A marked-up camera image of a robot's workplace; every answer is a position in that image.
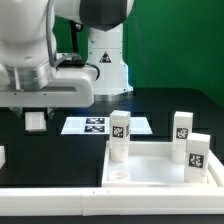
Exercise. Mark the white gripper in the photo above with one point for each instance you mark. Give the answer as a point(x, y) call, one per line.
point(70, 87)

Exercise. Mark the white square table top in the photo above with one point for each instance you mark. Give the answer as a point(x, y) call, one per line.
point(149, 164)

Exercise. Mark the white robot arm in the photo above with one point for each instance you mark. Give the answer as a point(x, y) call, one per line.
point(61, 53)

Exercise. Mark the white base sheet with tag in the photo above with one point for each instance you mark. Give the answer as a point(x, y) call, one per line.
point(101, 125)

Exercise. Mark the white left fence stub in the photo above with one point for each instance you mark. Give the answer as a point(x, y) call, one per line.
point(2, 156)

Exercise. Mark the white front fence bar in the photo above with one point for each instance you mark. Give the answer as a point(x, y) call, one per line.
point(110, 201)

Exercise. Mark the white fence bar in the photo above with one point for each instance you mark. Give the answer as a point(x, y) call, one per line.
point(216, 170)
point(110, 201)

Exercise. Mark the white right fence bar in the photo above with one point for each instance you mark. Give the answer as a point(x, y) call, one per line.
point(216, 170)

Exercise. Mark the black camera stand pole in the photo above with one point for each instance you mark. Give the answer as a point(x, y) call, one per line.
point(75, 28)

